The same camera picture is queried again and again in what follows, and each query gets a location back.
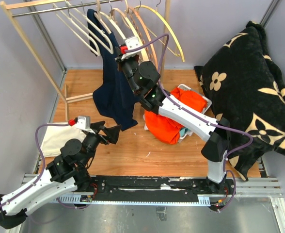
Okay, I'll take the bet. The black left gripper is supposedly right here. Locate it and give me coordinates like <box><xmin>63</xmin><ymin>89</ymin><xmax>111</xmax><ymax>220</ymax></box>
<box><xmin>81</xmin><ymin>121</ymin><xmax>122</xmax><ymax>166</ymax></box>

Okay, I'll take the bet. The navy blue t shirt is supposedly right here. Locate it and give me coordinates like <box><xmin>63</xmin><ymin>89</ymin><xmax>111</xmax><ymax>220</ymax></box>
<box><xmin>86</xmin><ymin>9</ymin><xmax>139</xmax><ymax>132</ymax></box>

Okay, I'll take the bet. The orange hanger with metal hook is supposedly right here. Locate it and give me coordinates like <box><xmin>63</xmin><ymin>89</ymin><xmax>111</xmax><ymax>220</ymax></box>
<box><xmin>127</xmin><ymin>4</ymin><xmax>158</xmax><ymax>68</ymax></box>

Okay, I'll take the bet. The yellow hanger with metal hook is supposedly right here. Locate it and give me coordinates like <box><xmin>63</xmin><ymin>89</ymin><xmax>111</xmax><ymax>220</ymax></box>
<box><xmin>134</xmin><ymin>0</ymin><xmax>185</xmax><ymax>63</ymax></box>

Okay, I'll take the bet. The orange t shirt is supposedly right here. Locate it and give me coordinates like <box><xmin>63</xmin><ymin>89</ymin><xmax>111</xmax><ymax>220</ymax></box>
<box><xmin>144</xmin><ymin>86</ymin><xmax>207</xmax><ymax>144</ymax></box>

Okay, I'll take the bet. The teal t shirt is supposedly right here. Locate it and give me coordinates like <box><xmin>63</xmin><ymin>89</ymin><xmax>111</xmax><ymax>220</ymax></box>
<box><xmin>179</xmin><ymin>128</ymin><xmax>192</xmax><ymax>137</ymax></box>

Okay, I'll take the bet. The white pink t shirt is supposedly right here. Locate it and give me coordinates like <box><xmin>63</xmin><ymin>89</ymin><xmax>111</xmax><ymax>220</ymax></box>
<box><xmin>143</xmin><ymin>115</ymin><xmax>149</xmax><ymax>131</ymax></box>

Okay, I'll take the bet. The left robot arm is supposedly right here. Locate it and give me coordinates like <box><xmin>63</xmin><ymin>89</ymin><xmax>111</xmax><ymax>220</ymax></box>
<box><xmin>0</xmin><ymin>121</ymin><xmax>122</xmax><ymax>229</ymax></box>

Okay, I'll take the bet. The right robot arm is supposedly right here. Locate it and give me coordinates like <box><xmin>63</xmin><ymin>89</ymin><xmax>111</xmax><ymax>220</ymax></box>
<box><xmin>115</xmin><ymin>55</ymin><xmax>230</xmax><ymax>194</ymax></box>

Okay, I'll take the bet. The empty cream hanger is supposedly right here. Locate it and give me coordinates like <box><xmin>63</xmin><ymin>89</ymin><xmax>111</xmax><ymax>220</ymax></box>
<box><xmin>52</xmin><ymin>2</ymin><xmax>102</xmax><ymax>57</ymax></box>

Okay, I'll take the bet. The folded cream cloth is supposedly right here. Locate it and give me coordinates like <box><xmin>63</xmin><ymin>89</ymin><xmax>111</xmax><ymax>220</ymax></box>
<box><xmin>41</xmin><ymin>122</ymin><xmax>86</xmax><ymax>157</ymax></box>

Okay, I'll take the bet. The white plastic basket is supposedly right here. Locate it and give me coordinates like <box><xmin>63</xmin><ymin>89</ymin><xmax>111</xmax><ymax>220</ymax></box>
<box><xmin>176</xmin><ymin>83</ymin><xmax>212</xmax><ymax>143</ymax></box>

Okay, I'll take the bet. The black floral blanket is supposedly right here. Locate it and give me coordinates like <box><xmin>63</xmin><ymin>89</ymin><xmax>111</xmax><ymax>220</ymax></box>
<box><xmin>194</xmin><ymin>21</ymin><xmax>285</xmax><ymax>181</ymax></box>

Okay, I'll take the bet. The wooden clothes rack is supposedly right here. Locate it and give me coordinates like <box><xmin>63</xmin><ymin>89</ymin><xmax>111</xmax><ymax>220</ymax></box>
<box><xmin>0</xmin><ymin>0</ymin><xmax>172</xmax><ymax>122</ymax></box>

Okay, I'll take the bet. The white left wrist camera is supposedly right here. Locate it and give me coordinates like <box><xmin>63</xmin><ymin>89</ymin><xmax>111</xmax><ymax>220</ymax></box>
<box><xmin>68</xmin><ymin>116</ymin><xmax>95</xmax><ymax>134</ymax></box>

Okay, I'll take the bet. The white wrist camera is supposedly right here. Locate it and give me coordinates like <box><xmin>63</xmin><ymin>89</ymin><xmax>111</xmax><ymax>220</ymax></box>
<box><xmin>68</xmin><ymin>116</ymin><xmax>95</xmax><ymax>134</ymax></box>
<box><xmin>120</xmin><ymin>36</ymin><xmax>143</xmax><ymax>61</ymax></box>

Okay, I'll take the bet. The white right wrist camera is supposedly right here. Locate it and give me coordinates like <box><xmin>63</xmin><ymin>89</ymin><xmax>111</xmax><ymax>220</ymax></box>
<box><xmin>120</xmin><ymin>36</ymin><xmax>143</xmax><ymax>61</ymax></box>

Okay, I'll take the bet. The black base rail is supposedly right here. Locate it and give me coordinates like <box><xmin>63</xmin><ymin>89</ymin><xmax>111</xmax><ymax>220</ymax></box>
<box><xmin>77</xmin><ymin>176</ymin><xmax>234</xmax><ymax>202</ymax></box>

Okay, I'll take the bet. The metal corner post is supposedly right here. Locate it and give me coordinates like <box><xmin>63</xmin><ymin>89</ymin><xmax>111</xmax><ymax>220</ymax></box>
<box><xmin>31</xmin><ymin>14</ymin><xmax>67</xmax><ymax>74</ymax></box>

